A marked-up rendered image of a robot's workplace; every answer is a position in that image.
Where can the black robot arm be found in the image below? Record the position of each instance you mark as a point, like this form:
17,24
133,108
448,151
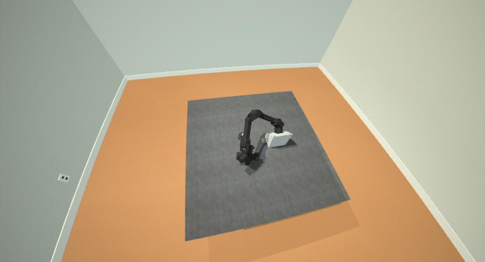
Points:
245,141

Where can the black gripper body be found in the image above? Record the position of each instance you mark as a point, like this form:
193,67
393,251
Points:
254,156

